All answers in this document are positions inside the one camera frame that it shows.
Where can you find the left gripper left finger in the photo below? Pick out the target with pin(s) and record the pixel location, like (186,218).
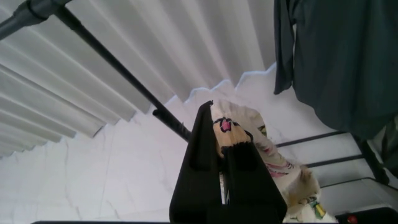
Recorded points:
(196,180)

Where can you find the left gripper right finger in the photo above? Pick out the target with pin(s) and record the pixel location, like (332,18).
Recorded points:
(252,193)

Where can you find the cream printed garment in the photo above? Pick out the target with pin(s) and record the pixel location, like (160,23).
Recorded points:
(233,140)

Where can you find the dark grey t-shirt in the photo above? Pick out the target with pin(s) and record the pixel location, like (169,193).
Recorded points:
(342,62)

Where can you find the black clothes rack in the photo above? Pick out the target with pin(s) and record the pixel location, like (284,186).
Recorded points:
(109,59)

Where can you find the white curtain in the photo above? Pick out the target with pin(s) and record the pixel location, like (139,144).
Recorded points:
(155,31)

